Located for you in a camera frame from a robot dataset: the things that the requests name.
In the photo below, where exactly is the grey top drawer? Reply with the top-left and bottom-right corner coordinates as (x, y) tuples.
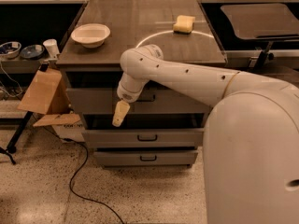
(65, 71), (216, 115)

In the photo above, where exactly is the grey drawer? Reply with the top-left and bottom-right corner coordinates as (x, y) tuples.
(93, 148), (198, 167)
(82, 113), (205, 148)
(65, 71), (216, 115)

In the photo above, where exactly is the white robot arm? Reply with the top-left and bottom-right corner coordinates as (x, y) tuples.
(113, 45), (299, 224)

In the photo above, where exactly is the grey drawer cabinet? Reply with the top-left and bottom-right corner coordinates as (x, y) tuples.
(55, 0), (227, 170)

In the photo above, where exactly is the grey middle drawer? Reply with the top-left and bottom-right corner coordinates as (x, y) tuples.
(82, 113), (205, 148)

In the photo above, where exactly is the grey bottom drawer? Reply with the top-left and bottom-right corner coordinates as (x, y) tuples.
(93, 148), (198, 167)

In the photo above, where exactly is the cardboard box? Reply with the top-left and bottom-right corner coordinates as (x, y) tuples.
(18, 68), (84, 142)

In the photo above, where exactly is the white bowl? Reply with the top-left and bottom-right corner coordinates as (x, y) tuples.
(71, 23), (110, 49)

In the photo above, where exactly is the white paper cup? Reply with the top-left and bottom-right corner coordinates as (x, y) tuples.
(43, 39), (60, 58)

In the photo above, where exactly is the yellow sponge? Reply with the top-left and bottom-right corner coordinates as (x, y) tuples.
(173, 15), (195, 34)

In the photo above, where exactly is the dark blue plate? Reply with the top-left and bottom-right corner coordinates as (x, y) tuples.
(20, 45), (45, 60)

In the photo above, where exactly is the black stand leg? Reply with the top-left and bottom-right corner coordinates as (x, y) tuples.
(7, 111), (33, 154)

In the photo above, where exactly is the blue patterned bowl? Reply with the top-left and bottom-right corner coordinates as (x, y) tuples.
(0, 41), (21, 59)

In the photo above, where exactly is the black office chair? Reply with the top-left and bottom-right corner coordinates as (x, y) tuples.
(221, 3), (299, 68)

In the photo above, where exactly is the black floor cable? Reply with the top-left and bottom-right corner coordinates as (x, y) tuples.
(64, 138), (125, 224)

